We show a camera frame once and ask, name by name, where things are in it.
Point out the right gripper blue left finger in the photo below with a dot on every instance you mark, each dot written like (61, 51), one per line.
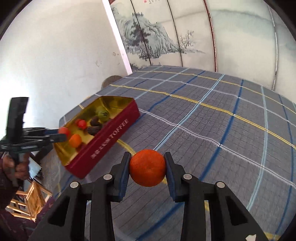
(109, 188)

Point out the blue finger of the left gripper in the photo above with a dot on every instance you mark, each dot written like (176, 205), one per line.
(57, 138)
(51, 131)

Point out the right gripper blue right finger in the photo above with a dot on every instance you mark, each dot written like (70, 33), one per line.
(186, 188)

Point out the small red tomato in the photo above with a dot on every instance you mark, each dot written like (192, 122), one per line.
(81, 124)
(65, 131)

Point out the orange tangerine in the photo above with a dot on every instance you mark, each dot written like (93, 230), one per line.
(147, 168)
(75, 141)

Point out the dark purple mangosteen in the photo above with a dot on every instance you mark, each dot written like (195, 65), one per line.
(95, 122)

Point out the green round fruit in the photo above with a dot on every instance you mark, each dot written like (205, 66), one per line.
(103, 114)

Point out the left forearm dark sleeve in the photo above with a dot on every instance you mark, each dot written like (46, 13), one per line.
(8, 190)

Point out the person's left hand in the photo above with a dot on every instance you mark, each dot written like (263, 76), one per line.
(19, 171)

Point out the red gold toffee tin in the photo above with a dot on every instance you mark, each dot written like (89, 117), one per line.
(80, 161)

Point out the orange tangerine by tomato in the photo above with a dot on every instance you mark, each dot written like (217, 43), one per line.
(147, 168)

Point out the wooden stool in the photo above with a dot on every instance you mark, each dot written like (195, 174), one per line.
(34, 199)

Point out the plaid grey tablecloth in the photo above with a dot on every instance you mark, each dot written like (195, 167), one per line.
(219, 128)

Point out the painted folding screen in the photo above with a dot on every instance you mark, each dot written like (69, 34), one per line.
(245, 39)

